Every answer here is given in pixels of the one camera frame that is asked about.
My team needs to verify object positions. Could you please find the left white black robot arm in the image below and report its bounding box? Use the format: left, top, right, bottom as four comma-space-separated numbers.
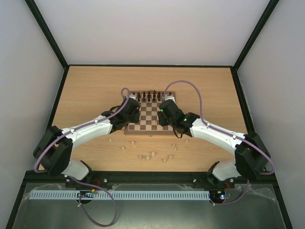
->
33, 95, 140, 180

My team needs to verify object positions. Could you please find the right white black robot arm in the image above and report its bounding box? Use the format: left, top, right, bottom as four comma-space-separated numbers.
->
158, 98, 271, 187

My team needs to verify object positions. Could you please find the wooden chess board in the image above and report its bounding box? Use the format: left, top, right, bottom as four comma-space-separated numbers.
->
124, 90, 174, 136

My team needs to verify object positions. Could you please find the metal front plate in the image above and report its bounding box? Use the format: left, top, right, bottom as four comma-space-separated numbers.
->
7, 184, 285, 229

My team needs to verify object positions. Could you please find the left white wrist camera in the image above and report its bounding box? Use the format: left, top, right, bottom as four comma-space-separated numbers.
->
126, 94, 137, 101

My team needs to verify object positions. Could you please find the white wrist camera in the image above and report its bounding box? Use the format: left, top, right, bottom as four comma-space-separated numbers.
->
162, 94, 176, 103
126, 94, 137, 101

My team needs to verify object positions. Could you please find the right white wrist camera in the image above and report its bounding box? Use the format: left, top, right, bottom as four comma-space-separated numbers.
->
162, 94, 176, 103

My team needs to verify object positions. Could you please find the black aluminium mounting rail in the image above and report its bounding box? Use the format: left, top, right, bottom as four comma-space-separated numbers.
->
23, 171, 277, 190

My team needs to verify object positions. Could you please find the light blue slotted cable duct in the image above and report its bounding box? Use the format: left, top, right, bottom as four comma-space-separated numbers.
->
29, 190, 210, 201

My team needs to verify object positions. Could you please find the black enclosure frame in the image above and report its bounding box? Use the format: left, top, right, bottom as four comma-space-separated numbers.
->
0, 0, 305, 229

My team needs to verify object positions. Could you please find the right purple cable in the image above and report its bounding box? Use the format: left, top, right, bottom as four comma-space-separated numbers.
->
163, 80, 275, 206

